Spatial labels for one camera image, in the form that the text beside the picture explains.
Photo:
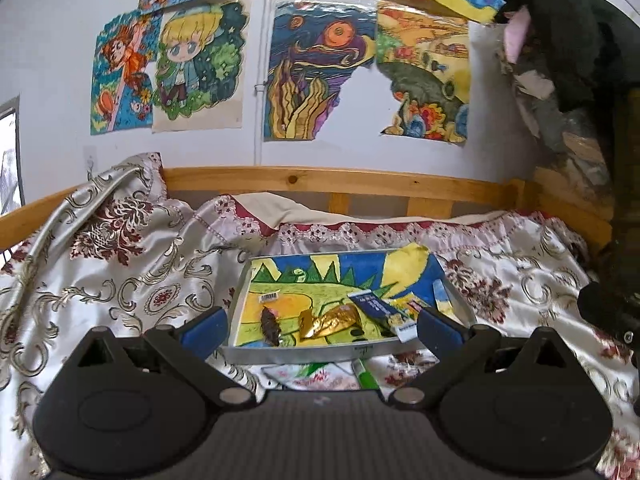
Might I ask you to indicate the floral printed satin blanket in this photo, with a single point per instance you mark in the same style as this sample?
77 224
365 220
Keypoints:
125 270

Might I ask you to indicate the dark hanging clothes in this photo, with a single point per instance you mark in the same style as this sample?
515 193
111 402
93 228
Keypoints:
565 20

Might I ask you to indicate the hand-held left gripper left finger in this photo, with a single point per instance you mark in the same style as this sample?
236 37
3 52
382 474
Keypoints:
205 332

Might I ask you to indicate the printed hanging cloth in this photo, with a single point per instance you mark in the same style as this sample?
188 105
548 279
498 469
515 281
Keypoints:
540 115

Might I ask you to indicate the gold foil snack packet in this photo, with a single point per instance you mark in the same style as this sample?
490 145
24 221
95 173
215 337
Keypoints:
330 322

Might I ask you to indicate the blond figure wall poster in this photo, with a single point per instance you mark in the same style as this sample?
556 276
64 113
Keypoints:
195 65

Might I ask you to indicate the dark brown snack packet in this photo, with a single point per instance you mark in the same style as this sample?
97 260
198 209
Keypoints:
270 325

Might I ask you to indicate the window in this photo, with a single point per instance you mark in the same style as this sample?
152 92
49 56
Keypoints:
10 160

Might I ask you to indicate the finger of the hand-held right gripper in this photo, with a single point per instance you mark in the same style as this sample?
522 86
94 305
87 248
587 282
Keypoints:
597 307

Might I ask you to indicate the beige pillow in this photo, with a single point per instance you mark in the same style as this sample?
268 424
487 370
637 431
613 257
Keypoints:
300 210

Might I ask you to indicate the white wall pipe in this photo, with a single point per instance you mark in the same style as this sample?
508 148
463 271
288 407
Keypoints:
258 150

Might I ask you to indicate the grey tray with painted lining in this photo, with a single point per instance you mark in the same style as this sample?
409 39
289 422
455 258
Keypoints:
285 310

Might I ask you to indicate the blue white snack packet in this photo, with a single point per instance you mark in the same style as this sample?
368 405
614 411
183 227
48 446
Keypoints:
375 307

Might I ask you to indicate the landscape wall poster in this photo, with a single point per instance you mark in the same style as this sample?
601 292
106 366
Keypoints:
425 60

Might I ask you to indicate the blue swirl wall poster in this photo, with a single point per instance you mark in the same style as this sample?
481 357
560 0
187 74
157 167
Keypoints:
310 60

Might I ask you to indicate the green sausage stick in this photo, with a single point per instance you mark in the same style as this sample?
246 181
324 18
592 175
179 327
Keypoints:
365 375

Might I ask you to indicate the orange-haired girl wall poster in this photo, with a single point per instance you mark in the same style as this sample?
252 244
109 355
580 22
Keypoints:
125 75

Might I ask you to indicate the white green snack packet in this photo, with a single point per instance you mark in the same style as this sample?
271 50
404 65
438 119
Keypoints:
310 375

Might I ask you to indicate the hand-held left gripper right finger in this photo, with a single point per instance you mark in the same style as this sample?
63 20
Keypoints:
440 332

